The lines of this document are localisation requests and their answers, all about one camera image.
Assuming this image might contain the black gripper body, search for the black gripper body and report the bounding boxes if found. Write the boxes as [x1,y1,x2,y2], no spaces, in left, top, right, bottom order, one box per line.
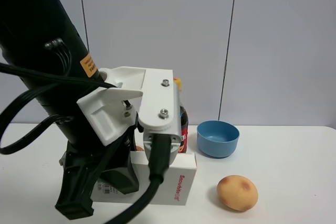
[64,112,143,174]

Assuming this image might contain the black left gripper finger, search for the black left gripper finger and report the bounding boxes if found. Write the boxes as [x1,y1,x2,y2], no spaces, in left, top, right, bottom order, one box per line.
[55,153,110,220]

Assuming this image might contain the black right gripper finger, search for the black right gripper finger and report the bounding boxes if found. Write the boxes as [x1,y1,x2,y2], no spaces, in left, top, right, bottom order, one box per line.
[101,153,139,195]

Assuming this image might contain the white cardboard box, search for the white cardboard box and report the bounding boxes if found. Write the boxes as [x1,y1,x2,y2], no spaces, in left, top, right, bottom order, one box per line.
[91,151,197,206]

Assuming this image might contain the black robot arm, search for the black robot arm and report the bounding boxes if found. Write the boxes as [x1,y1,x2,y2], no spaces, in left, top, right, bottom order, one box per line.
[1,0,139,220]

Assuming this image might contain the wrapped fruit tart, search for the wrapped fruit tart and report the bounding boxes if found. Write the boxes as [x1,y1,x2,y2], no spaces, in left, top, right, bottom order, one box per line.
[136,146,144,151]

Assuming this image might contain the cola bottle yellow cap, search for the cola bottle yellow cap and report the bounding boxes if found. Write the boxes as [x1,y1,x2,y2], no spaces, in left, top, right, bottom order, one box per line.
[173,77,191,154]

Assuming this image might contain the blue plastic bowl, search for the blue plastic bowl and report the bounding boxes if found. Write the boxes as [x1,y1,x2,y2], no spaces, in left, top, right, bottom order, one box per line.
[197,121,240,158]

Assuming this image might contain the round bread bun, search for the round bread bun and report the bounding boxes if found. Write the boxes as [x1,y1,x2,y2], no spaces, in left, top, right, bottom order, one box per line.
[216,175,259,212]

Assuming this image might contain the black camera cable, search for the black camera cable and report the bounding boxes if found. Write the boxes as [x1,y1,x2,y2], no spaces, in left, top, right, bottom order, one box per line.
[104,129,172,224]

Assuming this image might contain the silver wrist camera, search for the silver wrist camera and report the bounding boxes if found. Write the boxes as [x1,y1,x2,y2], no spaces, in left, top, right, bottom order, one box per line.
[143,82,182,165]

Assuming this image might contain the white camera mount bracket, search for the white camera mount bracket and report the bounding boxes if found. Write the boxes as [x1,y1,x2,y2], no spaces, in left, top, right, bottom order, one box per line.
[77,67,174,146]

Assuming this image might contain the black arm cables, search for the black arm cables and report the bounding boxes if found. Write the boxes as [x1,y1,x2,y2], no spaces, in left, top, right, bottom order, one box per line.
[0,37,119,156]

